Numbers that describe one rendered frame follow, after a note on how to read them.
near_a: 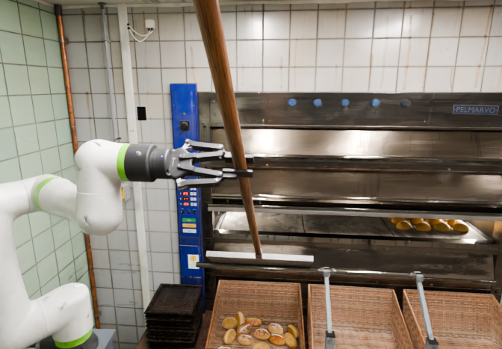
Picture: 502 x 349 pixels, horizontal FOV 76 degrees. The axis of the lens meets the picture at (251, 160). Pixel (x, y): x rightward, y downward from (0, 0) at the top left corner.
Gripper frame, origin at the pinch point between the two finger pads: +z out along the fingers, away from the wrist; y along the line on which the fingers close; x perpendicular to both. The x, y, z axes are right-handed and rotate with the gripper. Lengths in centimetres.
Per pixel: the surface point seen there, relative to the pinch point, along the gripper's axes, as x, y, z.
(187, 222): -136, -26, -48
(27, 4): -37, -110, -124
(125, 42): -64, -112, -82
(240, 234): -144, -21, -13
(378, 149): -103, -66, 69
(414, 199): -121, -42, 93
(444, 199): -121, -42, 110
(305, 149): -104, -65, 26
